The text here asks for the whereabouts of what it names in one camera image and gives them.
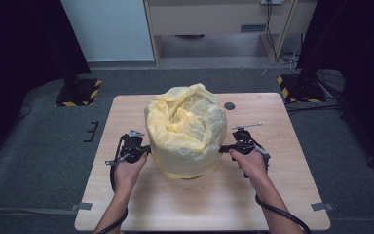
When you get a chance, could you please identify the yellow plastic bag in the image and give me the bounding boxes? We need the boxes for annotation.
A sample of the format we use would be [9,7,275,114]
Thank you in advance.
[143,82,229,180]

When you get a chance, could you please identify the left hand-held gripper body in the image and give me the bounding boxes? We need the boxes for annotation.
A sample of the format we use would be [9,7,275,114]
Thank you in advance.
[105,129,146,167]

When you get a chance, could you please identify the thin black floor cable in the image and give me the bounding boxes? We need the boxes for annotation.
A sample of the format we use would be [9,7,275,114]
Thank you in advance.
[17,102,33,120]

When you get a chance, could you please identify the black hanging cables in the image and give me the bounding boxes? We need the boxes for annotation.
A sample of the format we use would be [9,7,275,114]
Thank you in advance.
[265,3,279,61]

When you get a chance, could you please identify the grey tape piece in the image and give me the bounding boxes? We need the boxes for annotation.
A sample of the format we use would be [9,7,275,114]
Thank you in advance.
[70,202,94,212]
[311,202,335,212]

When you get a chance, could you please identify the person's right hand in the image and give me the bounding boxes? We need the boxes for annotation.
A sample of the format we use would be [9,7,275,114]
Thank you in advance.
[228,148,271,189]

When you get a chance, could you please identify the black floor bracket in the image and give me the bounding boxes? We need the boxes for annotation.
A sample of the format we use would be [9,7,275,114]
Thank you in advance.
[83,120,100,143]

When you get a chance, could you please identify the person's left hand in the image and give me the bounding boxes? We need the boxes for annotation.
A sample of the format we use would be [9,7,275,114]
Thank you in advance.
[112,151,149,197]

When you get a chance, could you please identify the black curtain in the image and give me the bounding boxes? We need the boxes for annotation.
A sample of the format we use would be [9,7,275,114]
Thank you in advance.
[296,0,374,170]
[0,0,92,170]

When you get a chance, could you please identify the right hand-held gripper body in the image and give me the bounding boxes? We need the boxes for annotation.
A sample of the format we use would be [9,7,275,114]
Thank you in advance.
[231,122,272,164]

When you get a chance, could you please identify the black floor cables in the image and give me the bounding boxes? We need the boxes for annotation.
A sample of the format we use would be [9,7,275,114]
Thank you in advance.
[285,102,344,117]

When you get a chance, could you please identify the black stand with striped base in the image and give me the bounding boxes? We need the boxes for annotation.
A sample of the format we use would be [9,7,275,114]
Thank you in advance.
[55,58,103,107]
[276,58,326,104]

